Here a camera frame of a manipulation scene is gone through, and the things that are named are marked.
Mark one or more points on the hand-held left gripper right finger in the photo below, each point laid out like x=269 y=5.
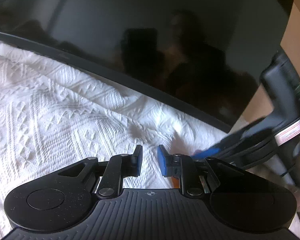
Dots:
x=162 y=163

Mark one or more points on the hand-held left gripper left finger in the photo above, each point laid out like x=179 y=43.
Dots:
x=138 y=162

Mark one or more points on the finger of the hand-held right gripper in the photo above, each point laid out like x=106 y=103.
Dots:
x=252 y=128
x=207 y=153

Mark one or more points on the white textured blanket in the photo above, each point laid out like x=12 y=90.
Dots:
x=40 y=105

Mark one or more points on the black computer monitor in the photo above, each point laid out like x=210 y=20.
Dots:
x=140 y=30

